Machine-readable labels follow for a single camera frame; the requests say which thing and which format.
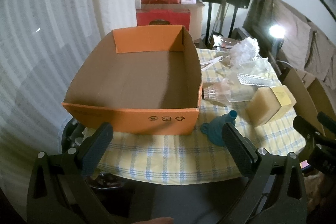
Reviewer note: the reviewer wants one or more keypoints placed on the clear plastic package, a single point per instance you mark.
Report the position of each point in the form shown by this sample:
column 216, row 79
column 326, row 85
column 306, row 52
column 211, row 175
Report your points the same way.
column 242, row 81

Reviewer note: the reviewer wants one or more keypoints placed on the orange cardboard box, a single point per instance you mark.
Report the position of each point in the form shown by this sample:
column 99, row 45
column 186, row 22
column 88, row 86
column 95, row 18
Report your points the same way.
column 141, row 80

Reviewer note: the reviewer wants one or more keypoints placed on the yellow sponge block with label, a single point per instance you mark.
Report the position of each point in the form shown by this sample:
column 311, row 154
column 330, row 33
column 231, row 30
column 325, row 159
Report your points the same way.
column 269, row 104

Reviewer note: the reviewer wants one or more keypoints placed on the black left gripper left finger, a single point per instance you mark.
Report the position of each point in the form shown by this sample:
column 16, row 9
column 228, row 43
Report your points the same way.
column 94, row 147

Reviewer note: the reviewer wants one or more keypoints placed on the teal silicone funnel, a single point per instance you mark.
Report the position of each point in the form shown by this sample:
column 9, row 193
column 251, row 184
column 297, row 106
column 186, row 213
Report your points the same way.
column 213, row 130

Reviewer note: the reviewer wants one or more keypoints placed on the brown cushion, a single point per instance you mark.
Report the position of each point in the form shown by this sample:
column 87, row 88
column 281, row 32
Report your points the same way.
column 291, row 36

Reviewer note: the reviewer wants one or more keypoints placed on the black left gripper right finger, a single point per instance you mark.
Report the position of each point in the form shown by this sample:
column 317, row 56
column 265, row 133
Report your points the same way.
column 241, row 150

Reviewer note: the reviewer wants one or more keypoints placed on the white feather duster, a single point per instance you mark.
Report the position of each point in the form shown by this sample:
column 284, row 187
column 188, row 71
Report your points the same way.
column 242, row 52

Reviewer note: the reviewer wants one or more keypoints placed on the white shuttlecock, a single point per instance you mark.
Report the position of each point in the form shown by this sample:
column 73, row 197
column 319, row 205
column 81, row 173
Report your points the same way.
column 218, row 92

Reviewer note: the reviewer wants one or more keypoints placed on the red collection gift box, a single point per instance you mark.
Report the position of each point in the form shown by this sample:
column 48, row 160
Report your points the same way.
column 147, row 17

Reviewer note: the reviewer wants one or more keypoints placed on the brown cardboard box right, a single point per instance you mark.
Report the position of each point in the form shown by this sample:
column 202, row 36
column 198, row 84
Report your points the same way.
column 312, row 96

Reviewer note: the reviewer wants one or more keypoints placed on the clear bag of items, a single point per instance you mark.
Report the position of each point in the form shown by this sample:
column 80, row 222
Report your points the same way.
column 222, row 43

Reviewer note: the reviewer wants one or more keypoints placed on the yellow plaid tablecloth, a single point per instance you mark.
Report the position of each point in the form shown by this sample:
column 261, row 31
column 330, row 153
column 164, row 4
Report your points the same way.
column 192, row 159

